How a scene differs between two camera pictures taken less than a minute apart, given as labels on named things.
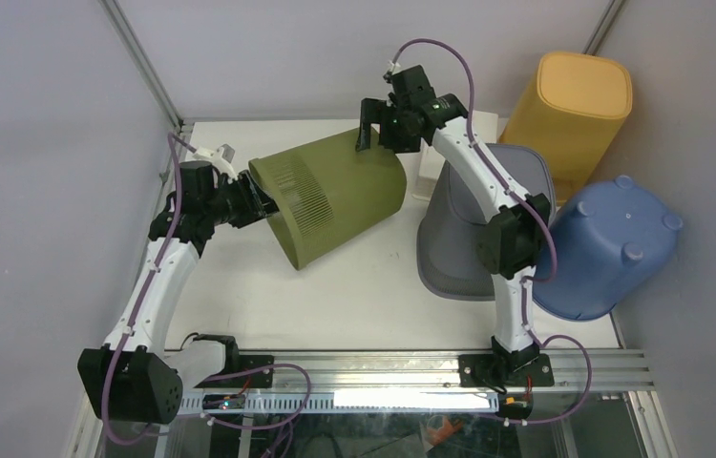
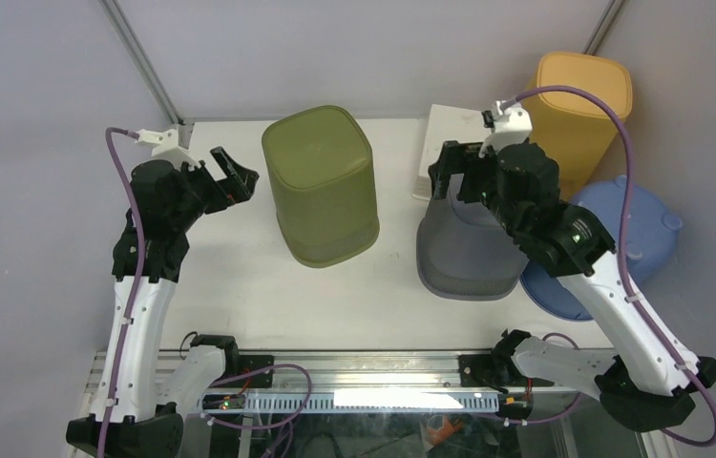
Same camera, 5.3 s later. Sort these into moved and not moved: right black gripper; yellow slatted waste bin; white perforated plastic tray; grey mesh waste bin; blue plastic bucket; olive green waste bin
Moved: olive green waste bin; right black gripper
Not moved: grey mesh waste bin; blue plastic bucket; yellow slatted waste bin; white perforated plastic tray
